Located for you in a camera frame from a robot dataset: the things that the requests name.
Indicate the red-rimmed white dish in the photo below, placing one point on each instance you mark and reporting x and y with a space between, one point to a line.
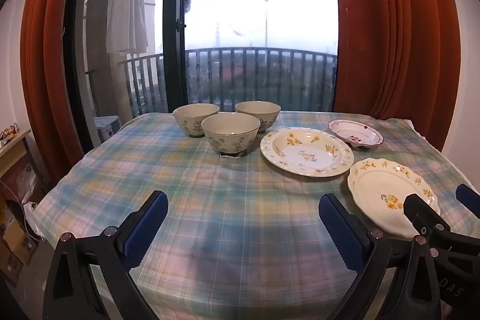
356 134

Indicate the scalloped yellow floral plate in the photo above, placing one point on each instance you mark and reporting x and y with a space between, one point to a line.
378 185

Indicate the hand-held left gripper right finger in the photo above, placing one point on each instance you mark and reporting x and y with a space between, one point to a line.
341 233

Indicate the black window frame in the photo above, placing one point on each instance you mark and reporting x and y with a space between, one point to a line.
174 42

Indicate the small figurines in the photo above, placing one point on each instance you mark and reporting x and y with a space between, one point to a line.
8 134

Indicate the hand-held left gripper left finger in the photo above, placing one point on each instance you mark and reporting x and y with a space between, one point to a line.
146 226

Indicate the red curtain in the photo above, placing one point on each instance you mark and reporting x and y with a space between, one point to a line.
393 24
48 61

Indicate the cardboard box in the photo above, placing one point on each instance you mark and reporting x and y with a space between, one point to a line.
17 241

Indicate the beige floral bowl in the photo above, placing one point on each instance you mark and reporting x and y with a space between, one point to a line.
262 113
230 134
193 119

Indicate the plaid tablecloth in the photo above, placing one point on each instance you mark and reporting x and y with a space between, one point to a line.
225 200

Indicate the white plastic crate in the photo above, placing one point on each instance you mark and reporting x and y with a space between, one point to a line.
107 128

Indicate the large yellow floral plate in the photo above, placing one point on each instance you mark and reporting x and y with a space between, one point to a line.
307 153

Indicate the balcony railing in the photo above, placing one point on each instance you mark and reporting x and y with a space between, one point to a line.
240 72

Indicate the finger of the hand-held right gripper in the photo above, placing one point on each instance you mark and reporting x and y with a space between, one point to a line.
468 195
420 211

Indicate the wooden shelf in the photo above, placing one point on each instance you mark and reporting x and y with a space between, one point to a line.
15 151

